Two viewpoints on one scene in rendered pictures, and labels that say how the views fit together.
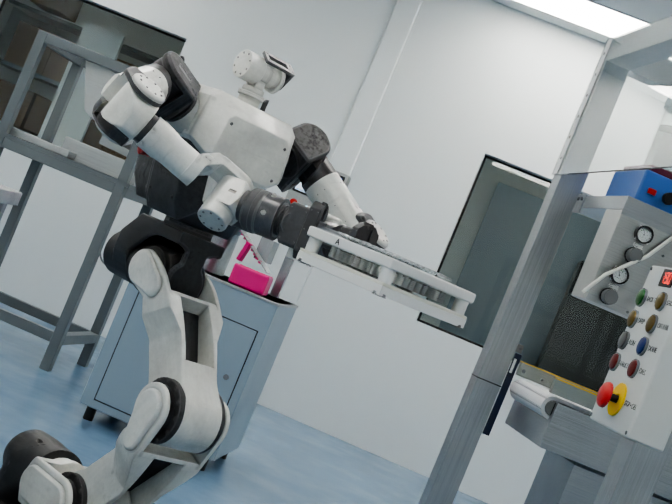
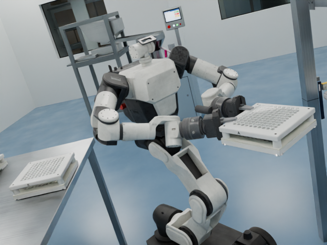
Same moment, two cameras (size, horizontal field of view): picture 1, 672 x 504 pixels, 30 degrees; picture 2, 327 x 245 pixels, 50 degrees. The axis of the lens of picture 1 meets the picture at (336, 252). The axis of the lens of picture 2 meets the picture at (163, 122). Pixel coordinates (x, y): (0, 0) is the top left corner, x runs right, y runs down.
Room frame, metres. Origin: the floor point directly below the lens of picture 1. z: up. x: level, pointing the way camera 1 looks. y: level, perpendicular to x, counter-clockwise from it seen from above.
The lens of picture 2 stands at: (1.20, 0.12, 1.55)
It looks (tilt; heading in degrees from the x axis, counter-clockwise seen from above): 20 degrees down; 7
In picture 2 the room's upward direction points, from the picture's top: 15 degrees counter-clockwise
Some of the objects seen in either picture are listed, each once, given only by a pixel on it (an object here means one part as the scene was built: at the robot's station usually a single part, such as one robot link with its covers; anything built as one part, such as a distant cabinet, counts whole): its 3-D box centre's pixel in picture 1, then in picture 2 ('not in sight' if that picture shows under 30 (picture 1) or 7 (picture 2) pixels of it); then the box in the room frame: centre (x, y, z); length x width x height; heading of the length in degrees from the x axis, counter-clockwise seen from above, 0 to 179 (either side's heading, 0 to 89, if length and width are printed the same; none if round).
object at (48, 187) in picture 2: not in sight; (47, 179); (2.65, 0.90, 0.88); 0.24 x 0.24 x 0.02; 1
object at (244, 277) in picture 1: (250, 279); not in sight; (5.24, 0.28, 0.80); 0.16 x 0.12 x 0.09; 83
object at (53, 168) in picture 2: not in sight; (44, 170); (2.65, 0.90, 0.93); 0.25 x 0.24 x 0.02; 1
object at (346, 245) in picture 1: (391, 264); (266, 119); (2.39, -0.11, 1.04); 0.25 x 0.24 x 0.02; 133
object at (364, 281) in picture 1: (381, 287); (267, 131); (2.39, -0.11, 1.00); 0.24 x 0.24 x 0.02; 43
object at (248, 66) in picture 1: (256, 76); (142, 51); (2.85, 0.32, 1.33); 0.10 x 0.07 x 0.09; 132
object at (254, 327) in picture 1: (190, 358); (172, 93); (5.46, 0.41, 0.38); 0.63 x 0.57 x 0.76; 83
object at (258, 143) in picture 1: (209, 153); (146, 90); (2.90, 0.36, 1.13); 0.34 x 0.30 x 0.36; 132
